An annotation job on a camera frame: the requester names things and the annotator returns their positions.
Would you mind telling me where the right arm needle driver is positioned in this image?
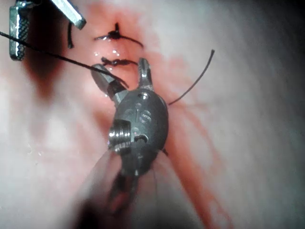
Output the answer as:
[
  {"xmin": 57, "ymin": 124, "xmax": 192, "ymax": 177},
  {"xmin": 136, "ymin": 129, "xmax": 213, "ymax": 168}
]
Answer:
[{"xmin": 108, "ymin": 88, "xmax": 170, "ymax": 159}]

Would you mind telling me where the black thread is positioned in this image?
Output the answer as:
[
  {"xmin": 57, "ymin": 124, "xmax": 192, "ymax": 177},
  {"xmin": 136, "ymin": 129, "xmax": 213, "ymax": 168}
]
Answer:
[{"xmin": 0, "ymin": 22, "xmax": 216, "ymax": 156}]

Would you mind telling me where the right arm needle driver jaw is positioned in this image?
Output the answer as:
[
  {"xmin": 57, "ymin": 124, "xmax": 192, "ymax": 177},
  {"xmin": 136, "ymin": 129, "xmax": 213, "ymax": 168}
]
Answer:
[
  {"xmin": 91, "ymin": 63, "xmax": 127, "ymax": 101},
  {"xmin": 137, "ymin": 57, "xmax": 154, "ymax": 92}
]

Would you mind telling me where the left arm needle driver jaw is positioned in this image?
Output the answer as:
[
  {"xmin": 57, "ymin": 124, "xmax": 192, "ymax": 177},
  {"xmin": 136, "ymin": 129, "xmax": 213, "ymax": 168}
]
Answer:
[
  {"xmin": 9, "ymin": 4, "xmax": 30, "ymax": 62},
  {"xmin": 50, "ymin": 0, "xmax": 87, "ymax": 31}
]

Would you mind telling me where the tissue pad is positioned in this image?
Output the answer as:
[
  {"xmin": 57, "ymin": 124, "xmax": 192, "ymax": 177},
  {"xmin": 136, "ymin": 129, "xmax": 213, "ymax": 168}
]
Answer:
[{"xmin": 0, "ymin": 0, "xmax": 305, "ymax": 229}]

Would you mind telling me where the black stitching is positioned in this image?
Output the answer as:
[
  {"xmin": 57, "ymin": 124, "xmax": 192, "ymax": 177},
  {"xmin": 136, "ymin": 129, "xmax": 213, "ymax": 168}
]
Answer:
[{"xmin": 93, "ymin": 22, "xmax": 144, "ymax": 68}]

